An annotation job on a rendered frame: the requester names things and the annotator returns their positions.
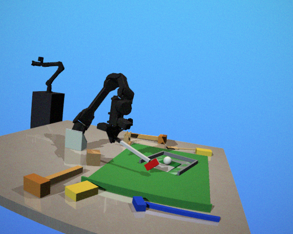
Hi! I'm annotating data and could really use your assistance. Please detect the yellow rectangular block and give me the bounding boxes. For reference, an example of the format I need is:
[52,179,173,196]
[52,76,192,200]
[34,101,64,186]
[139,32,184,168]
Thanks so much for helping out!
[65,180,99,202]
[195,148,212,156]

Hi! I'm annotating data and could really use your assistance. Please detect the blue putter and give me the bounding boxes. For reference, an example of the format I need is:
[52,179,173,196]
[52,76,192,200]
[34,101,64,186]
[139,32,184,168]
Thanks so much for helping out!
[132,196,220,222]

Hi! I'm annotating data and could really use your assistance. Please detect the green flat mat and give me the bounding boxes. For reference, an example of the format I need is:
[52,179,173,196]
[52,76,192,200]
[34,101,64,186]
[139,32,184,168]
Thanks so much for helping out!
[89,143,210,204]

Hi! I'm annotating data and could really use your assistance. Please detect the white golf ball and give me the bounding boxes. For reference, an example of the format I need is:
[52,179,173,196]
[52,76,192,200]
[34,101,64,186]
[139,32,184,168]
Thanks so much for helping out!
[163,156,172,165]

